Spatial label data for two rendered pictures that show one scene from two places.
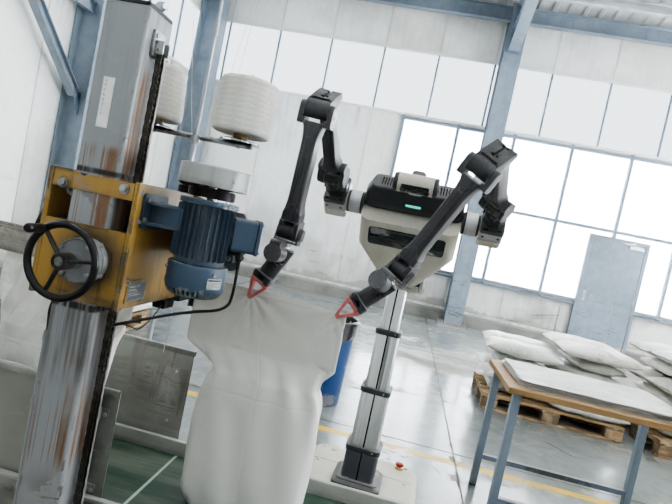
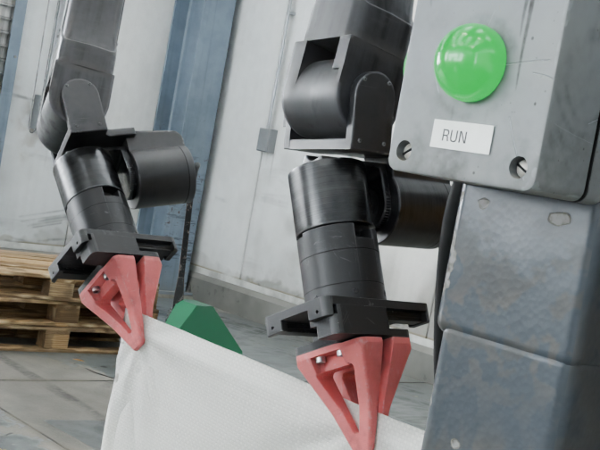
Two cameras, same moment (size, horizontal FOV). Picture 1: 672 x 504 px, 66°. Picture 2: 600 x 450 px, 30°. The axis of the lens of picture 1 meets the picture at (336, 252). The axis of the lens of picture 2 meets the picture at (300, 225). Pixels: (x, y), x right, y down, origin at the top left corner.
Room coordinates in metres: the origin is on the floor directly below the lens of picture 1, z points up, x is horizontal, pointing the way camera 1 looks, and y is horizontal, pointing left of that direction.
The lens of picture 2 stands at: (2.25, 0.67, 1.24)
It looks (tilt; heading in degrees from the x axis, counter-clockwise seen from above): 3 degrees down; 221
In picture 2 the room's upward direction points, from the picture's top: 10 degrees clockwise
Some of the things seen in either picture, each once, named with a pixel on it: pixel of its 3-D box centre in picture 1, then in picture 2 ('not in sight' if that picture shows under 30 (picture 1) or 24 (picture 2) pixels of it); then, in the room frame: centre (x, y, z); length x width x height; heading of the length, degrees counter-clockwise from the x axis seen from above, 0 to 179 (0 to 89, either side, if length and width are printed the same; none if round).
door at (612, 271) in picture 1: (606, 297); not in sight; (8.99, -4.77, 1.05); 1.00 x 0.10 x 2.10; 82
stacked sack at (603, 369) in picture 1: (589, 361); not in sight; (4.81, -2.54, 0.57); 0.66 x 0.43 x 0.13; 172
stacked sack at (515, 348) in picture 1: (522, 349); not in sight; (4.70, -1.86, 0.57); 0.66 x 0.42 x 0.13; 75
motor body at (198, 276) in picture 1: (201, 247); not in sight; (1.33, 0.34, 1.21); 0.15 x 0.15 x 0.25
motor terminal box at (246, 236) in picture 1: (244, 240); not in sight; (1.36, 0.24, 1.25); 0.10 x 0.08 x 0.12; 17
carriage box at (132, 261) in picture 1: (120, 238); not in sight; (1.39, 0.58, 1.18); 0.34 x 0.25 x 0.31; 172
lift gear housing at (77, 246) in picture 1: (81, 259); not in sight; (1.20, 0.58, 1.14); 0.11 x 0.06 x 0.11; 82
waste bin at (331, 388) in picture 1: (321, 356); not in sight; (3.92, -0.06, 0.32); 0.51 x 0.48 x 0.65; 172
